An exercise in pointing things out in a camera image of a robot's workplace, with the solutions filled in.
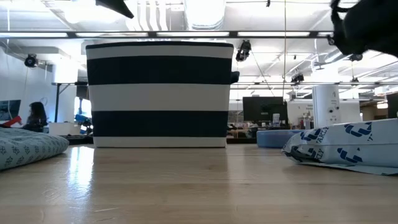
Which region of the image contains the blue machine part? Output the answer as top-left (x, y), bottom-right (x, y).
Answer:
top-left (74, 113), bottom-right (93, 128)

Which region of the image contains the black overhead frame bar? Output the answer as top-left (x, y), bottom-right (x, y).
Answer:
top-left (0, 30), bottom-right (335, 39)

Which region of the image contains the thin hanging cable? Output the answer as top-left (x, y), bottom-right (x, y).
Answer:
top-left (282, 0), bottom-right (287, 100)

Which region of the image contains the blue patterned folded cloth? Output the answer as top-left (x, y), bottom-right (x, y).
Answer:
top-left (0, 126), bottom-right (70, 171)

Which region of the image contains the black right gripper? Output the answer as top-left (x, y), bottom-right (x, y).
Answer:
top-left (326, 0), bottom-right (398, 58)

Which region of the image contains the person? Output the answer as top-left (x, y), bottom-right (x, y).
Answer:
top-left (21, 101), bottom-right (49, 133)

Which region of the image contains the white round column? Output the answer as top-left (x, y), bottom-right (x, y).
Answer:
top-left (312, 84), bottom-right (341, 129)

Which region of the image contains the red flat object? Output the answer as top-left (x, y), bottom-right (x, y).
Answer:
top-left (0, 115), bottom-right (23, 128)

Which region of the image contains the black table leg frame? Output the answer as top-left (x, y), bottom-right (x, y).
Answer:
top-left (51, 81), bottom-right (90, 124)

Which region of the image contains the white storage box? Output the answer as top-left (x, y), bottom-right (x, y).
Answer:
top-left (49, 122), bottom-right (82, 136)

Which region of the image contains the black computer monitor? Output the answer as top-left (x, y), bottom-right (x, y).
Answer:
top-left (242, 96), bottom-right (289, 128)

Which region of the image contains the navy white striped fabric basket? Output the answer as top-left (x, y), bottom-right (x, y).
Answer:
top-left (85, 41), bottom-right (241, 149)

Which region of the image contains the dark wall screen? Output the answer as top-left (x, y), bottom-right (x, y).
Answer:
top-left (0, 99), bottom-right (22, 121)

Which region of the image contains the white blue printed package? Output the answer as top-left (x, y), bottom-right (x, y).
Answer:
top-left (281, 118), bottom-right (398, 177)

